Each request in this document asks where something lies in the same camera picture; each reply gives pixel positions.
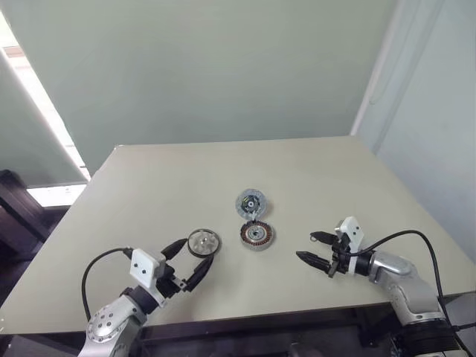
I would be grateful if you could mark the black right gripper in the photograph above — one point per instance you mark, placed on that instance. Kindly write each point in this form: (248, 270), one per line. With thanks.
(339, 256)

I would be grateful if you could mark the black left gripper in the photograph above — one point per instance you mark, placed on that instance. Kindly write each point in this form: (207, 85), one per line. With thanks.
(169, 284)

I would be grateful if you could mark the motor stator with copper windings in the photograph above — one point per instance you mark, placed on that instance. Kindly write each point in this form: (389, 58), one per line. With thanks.
(247, 234)

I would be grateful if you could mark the silver motor end cap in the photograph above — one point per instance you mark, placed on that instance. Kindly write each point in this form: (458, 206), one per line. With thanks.
(245, 212)

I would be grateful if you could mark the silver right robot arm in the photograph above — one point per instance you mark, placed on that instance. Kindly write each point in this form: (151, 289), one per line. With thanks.
(405, 275)

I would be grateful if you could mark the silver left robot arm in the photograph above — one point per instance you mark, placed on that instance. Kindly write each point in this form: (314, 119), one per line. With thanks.
(108, 323)

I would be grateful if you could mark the dark table underframe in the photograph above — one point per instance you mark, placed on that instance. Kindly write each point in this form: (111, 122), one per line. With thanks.
(241, 331)

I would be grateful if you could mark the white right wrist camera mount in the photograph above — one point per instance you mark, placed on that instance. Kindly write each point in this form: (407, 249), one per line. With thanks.
(351, 227)

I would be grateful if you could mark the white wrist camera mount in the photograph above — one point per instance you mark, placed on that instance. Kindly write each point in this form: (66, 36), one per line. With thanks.
(351, 227)
(143, 266)

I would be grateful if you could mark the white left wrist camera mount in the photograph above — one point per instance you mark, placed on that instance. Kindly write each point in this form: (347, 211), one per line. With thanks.
(143, 266)

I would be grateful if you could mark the white vertical wall trim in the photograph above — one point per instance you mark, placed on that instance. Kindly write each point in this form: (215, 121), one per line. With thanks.
(366, 111)

